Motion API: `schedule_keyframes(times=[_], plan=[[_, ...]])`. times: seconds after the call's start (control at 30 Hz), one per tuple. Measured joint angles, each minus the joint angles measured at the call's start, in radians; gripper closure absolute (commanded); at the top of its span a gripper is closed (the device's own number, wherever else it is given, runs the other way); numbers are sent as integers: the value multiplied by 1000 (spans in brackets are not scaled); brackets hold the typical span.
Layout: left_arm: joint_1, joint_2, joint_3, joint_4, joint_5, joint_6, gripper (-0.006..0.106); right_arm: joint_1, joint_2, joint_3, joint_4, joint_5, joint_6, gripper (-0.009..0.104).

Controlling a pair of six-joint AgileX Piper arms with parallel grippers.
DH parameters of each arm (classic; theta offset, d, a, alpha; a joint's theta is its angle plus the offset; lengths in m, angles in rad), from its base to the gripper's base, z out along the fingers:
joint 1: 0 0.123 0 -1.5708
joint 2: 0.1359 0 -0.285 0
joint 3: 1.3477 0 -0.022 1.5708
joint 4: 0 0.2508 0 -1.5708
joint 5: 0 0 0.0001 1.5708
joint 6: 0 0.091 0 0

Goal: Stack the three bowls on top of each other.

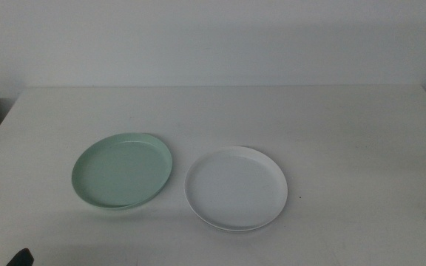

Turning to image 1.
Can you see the white shallow bowl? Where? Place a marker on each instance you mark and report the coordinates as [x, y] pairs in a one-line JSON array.
[[235, 188]]

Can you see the mint green shallow bowl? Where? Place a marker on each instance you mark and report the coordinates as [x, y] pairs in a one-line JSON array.
[[122, 171]]

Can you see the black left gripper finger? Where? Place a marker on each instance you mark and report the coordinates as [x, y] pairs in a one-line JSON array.
[[22, 258]]

